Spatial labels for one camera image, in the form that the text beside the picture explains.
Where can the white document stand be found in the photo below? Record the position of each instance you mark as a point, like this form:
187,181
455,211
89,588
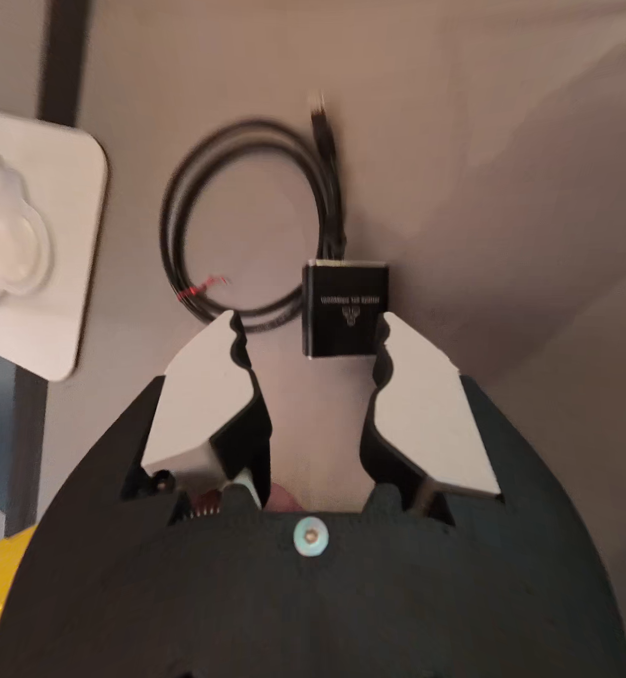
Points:
64,238

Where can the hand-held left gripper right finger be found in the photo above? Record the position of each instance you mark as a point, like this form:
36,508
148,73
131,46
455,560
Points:
429,418

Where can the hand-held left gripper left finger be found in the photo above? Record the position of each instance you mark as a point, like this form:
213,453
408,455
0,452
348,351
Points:
202,397

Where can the red twist tie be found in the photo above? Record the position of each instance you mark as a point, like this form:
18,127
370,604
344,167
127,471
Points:
196,288

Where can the black ethernet splitter box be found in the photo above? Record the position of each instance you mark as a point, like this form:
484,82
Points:
345,307

